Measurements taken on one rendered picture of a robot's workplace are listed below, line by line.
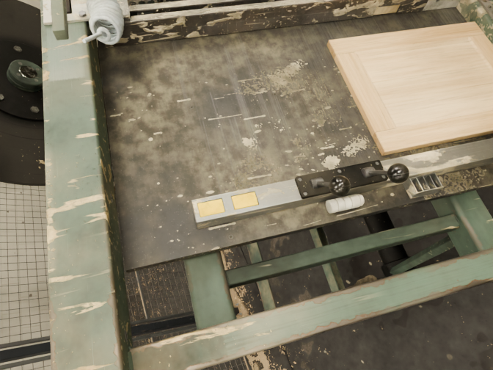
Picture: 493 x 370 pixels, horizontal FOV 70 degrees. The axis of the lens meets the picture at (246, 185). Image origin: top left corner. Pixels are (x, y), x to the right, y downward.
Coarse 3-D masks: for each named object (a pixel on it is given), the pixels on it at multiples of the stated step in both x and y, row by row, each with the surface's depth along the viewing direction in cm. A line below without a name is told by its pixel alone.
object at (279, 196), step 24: (480, 144) 83; (384, 168) 78; (408, 168) 78; (432, 168) 79; (456, 168) 81; (240, 192) 72; (264, 192) 72; (288, 192) 73; (360, 192) 79; (216, 216) 69; (240, 216) 71
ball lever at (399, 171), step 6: (366, 168) 75; (372, 168) 75; (390, 168) 65; (396, 168) 64; (402, 168) 64; (366, 174) 74; (372, 174) 73; (378, 174) 71; (384, 174) 69; (390, 174) 65; (396, 174) 64; (402, 174) 63; (408, 174) 64; (390, 180) 65; (396, 180) 64; (402, 180) 64
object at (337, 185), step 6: (312, 180) 72; (318, 180) 72; (336, 180) 62; (342, 180) 61; (348, 180) 62; (312, 186) 72; (318, 186) 72; (330, 186) 62; (336, 186) 61; (342, 186) 61; (348, 186) 62; (336, 192) 62; (342, 192) 62
